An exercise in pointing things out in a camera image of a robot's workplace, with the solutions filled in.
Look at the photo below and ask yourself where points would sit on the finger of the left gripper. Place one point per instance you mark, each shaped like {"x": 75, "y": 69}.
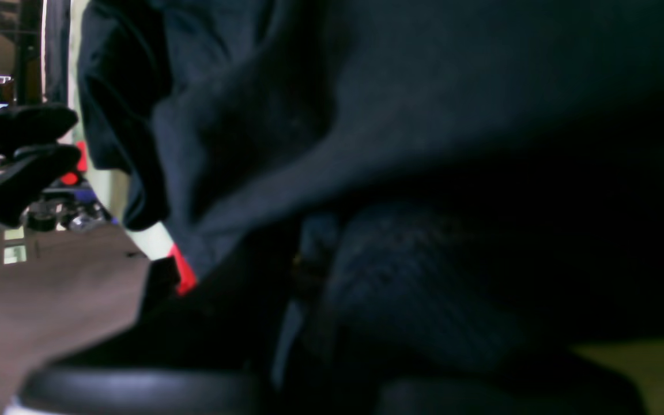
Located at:
{"x": 23, "y": 181}

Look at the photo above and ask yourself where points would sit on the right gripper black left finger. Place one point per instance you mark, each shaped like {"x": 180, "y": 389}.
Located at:
{"x": 230, "y": 345}

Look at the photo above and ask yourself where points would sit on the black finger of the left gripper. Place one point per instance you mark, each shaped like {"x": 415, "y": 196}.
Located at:
{"x": 24, "y": 126}

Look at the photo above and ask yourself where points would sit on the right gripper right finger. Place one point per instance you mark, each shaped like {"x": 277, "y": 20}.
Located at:
{"x": 482, "y": 380}

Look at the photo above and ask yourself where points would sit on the black T-shirt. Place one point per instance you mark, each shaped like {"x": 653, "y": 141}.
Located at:
{"x": 495, "y": 168}

